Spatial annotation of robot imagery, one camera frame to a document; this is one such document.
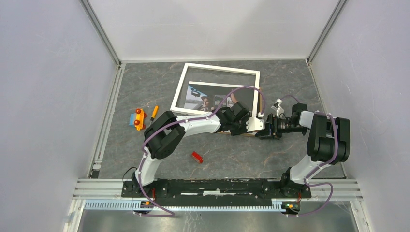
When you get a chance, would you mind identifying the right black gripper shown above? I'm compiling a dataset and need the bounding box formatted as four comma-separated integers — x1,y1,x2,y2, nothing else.
255,113,306,140

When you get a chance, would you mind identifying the orange handle screwdriver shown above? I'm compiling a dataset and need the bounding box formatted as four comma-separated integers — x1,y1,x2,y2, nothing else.
149,105,159,126

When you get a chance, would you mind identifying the white wooden picture frame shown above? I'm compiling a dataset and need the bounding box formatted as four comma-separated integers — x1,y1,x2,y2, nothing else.
170,63,261,115

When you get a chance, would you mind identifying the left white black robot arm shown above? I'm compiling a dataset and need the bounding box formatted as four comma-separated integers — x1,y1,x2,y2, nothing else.
132,102,264,197

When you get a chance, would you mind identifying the red toy brick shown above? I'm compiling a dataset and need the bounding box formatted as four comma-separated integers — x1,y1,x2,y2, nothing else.
192,151,204,164

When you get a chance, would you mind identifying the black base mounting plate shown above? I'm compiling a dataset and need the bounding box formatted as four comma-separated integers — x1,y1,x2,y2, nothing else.
121,178,312,207

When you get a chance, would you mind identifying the photo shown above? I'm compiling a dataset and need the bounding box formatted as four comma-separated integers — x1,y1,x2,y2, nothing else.
184,81,261,135

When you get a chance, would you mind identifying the aluminium rail frame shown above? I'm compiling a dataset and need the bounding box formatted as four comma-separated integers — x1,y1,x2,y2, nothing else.
64,179,373,232

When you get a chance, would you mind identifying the brown fibreboard backing panel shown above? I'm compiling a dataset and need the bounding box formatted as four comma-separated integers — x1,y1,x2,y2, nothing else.
216,86,266,137

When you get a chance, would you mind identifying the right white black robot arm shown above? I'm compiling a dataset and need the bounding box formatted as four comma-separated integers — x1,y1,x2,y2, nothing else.
256,103,351,197

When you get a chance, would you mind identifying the orange blue toy block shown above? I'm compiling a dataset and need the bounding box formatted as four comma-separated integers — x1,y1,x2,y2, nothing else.
129,108,147,131

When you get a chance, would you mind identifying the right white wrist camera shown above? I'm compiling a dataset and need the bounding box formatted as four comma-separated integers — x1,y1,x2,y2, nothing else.
271,98,284,117

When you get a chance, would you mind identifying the slotted cable duct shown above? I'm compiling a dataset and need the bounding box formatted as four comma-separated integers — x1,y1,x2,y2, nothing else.
84,200,285,213

